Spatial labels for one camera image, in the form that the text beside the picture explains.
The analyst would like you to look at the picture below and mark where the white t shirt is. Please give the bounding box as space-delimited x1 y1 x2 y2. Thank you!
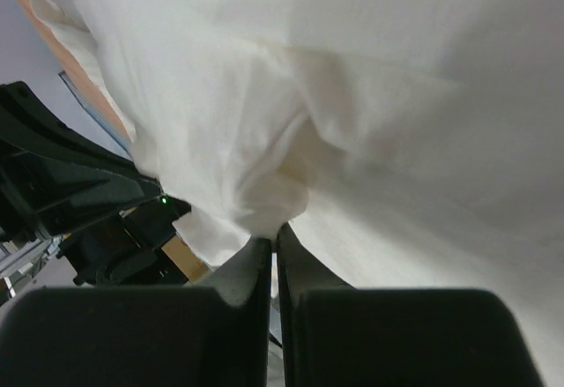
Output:
26 0 564 331

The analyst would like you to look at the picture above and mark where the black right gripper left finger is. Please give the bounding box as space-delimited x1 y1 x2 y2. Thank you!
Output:
1 239 271 386

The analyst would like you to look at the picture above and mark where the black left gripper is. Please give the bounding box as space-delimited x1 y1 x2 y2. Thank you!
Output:
1 81 191 286

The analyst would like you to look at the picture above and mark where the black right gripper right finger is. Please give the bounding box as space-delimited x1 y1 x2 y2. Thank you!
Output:
276 226 543 386

